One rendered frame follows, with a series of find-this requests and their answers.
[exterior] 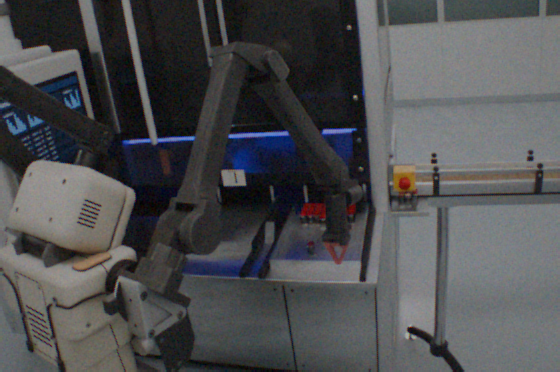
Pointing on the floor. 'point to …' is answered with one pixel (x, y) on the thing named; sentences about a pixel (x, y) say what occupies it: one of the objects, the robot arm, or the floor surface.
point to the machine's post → (376, 120)
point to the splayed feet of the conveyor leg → (434, 347)
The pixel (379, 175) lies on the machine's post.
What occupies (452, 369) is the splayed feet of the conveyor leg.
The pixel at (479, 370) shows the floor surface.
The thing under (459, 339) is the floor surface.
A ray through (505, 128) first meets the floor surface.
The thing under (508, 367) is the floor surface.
